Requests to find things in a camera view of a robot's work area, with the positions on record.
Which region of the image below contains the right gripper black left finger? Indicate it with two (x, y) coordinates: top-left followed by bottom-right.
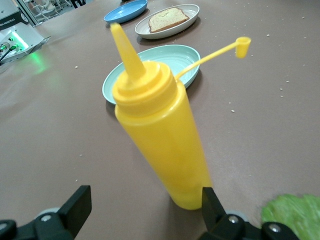
(14, 185), (93, 240)

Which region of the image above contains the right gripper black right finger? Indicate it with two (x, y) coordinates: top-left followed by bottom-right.
(199, 186), (263, 240)

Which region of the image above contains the green lettuce leaf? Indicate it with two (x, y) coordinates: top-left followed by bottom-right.
(260, 193), (320, 240)

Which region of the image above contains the yellow squeeze bottle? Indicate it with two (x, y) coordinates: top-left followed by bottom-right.
(109, 22), (252, 211)

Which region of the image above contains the brown toasted bread slice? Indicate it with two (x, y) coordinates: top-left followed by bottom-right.
(148, 7), (190, 34)

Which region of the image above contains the mint green plate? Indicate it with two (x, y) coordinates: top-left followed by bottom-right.
(101, 44), (202, 105)

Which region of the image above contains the blue plate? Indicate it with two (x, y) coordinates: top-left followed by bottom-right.
(103, 0), (149, 25)

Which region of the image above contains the beige plate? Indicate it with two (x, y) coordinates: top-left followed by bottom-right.
(134, 3), (201, 40)

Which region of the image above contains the brown table cover sheet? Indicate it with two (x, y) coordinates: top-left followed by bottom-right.
(0, 0), (320, 240)

